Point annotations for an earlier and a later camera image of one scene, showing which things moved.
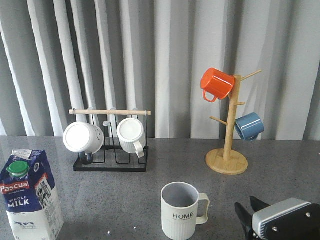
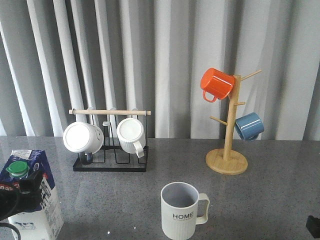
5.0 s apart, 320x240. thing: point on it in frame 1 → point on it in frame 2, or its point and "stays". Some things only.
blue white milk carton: (31, 202) stays
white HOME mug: (179, 207) stays
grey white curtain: (150, 55) stays
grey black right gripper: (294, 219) → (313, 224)
